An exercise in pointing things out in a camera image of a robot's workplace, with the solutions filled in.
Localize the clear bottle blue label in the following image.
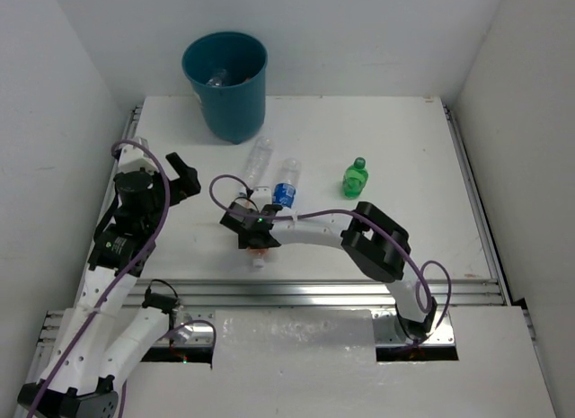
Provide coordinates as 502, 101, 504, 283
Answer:
272, 158, 301, 209

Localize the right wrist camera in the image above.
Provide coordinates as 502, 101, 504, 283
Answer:
246, 186, 273, 206

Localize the clear bottle white cap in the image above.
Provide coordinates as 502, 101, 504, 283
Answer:
206, 68, 230, 87

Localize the clear bottle blue cap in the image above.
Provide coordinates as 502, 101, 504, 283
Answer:
243, 137, 274, 188

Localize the teal plastic bin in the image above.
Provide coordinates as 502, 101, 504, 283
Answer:
181, 31, 268, 144

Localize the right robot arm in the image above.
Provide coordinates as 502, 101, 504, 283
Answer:
220, 202, 438, 342

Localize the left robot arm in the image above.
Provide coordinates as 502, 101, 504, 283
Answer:
17, 147, 201, 417

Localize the green plastic bottle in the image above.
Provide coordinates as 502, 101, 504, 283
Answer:
342, 157, 369, 199

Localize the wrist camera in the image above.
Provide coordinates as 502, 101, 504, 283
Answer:
246, 186, 273, 206
114, 144, 158, 174

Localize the aluminium front rail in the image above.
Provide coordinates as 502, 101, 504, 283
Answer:
124, 280, 505, 308

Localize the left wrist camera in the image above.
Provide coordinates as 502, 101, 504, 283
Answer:
114, 144, 158, 174

